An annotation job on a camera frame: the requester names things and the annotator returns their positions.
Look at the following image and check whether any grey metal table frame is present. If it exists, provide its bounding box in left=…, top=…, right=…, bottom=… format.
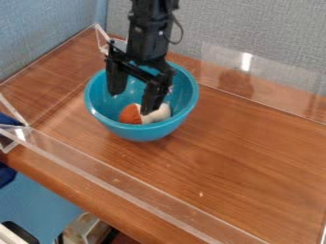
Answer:
left=54, top=213, right=112, bottom=244

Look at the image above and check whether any blue plastic bowl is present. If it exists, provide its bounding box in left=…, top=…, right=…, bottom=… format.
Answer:
left=84, top=63, right=200, bottom=142

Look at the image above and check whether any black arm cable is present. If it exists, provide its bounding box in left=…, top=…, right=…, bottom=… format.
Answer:
left=164, top=15, right=184, bottom=46

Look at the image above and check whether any clear acrylic front barrier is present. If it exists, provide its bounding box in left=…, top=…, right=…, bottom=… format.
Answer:
left=0, top=93, right=272, bottom=244

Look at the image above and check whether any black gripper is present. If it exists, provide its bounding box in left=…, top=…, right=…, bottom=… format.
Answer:
left=105, top=15, right=175, bottom=115

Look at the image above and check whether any blue cloth object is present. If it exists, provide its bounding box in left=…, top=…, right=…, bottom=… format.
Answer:
left=0, top=112, right=22, bottom=189

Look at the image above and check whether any orange and white toy mushroom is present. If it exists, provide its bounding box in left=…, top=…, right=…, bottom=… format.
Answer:
left=118, top=103, right=172, bottom=125

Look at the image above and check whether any black and white object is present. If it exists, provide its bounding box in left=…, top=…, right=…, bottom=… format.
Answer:
left=0, top=221, right=40, bottom=244

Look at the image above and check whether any clear acrylic corner bracket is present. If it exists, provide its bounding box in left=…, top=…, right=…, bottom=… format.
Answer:
left=94, top=24, right=136, bottom=60

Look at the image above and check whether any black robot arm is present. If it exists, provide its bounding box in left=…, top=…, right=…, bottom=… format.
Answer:
left=105, top=0, right=179, bottom=115

